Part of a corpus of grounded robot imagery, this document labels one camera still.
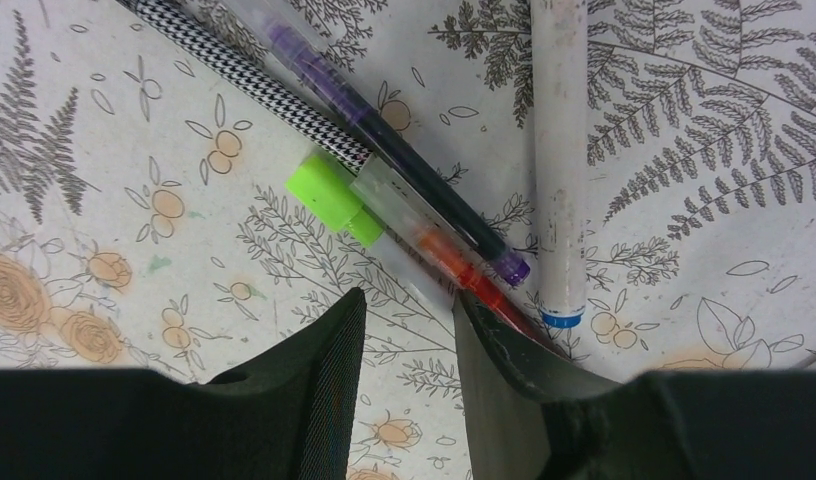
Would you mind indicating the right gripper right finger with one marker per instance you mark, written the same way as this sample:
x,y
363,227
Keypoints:
x,y
530,414

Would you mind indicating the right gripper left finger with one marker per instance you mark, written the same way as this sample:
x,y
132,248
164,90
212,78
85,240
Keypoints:
x,y
285,414

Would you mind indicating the green cap pen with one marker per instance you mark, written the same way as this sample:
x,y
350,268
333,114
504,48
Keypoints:
x,y
318,186

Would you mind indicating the orange red ink pen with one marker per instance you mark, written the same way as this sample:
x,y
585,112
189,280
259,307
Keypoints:
x,y
375,186

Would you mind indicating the purple ink gel pen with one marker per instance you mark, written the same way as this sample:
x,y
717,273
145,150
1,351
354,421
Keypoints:
x,y
294,43

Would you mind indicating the blue cap white marker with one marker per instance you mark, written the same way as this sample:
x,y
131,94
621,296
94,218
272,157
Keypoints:
x,y
559,67

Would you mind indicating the houndstooth pattern pen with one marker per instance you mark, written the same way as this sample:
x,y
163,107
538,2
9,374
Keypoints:
x,y
246,76

